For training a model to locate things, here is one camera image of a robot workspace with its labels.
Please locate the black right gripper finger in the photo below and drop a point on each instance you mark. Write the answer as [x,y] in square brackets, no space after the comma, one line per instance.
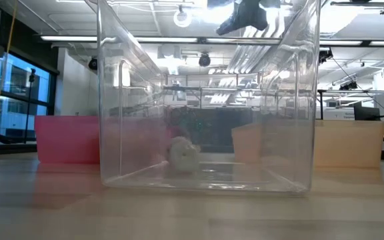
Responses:
[258,18]
[235,21]

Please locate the large white garlic bulb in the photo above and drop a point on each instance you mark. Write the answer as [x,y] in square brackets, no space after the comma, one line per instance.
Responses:
[183,155]

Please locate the metal shelving rack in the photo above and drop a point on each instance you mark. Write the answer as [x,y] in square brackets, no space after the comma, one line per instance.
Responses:
[212,89]

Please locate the dark background cabinet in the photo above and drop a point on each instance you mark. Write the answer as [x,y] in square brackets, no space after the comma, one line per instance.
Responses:
[218,128]

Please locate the black background monitor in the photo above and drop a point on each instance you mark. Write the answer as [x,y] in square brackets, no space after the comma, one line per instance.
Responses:
[365,113]

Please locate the orange plastic bin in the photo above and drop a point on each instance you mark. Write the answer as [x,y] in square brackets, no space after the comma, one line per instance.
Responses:
[345,143]

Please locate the clear plastic bin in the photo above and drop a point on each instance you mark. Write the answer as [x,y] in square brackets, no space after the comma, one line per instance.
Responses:
[112,133]

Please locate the long overhead light bar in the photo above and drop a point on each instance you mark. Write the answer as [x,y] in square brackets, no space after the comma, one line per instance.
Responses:
[68,38]

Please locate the pink plastic bin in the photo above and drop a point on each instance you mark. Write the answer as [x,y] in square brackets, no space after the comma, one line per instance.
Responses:
[65,140]

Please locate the black tripod stand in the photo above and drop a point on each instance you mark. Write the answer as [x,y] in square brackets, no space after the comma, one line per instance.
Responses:
[30,100]

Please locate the large room window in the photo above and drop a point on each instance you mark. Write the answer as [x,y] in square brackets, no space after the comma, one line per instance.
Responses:
[18,90]

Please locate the black dome camera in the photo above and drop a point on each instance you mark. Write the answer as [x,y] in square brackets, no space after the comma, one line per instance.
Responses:
[93,63]
[204,60]

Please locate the black rig camera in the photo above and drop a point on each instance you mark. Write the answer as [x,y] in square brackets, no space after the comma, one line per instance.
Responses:
[325,56]

